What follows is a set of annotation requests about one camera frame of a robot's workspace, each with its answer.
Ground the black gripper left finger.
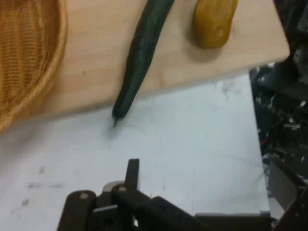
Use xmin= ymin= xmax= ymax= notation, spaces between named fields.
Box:
xmin=57 ymin=158 xmax=205 ymax=231

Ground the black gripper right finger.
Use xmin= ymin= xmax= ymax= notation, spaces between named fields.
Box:
xmin=271 ymin=184 xmax=308 ymax=231

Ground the yellow-brown potato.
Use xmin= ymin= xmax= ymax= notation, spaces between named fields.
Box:
xmin=192 ymin=0 xmax=239 ymax=48

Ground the dark equipment clutter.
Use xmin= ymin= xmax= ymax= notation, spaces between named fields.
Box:
xmin=249 ymin=0 xmax=308 ymax=217

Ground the dark green cucumber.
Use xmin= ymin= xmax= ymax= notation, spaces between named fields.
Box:
xmin=112 ymin=0 xmax=176 ymax=128

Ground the light wooden board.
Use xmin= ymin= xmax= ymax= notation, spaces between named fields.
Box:
xmin=0 ymin=0 xmax=291 ymax=135

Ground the woven wicker basket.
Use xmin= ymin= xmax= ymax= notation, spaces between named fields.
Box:
xmin=0 ymin=0 xmax=69 ymax=132

